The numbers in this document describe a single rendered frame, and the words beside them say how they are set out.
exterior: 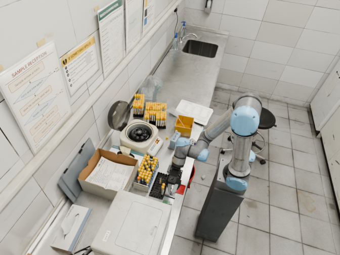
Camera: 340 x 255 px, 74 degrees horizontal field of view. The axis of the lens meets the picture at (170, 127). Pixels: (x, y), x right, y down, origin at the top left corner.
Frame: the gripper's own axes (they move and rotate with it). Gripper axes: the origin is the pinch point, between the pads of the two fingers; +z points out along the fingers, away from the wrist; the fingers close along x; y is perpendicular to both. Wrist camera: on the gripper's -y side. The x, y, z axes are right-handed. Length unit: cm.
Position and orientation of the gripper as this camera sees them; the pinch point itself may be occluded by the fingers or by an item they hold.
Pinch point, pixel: (170, 193)
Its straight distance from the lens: 143.8
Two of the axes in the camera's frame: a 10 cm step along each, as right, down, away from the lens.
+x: -9.6, -2.5, 1.6
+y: 2.2, -2.4, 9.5
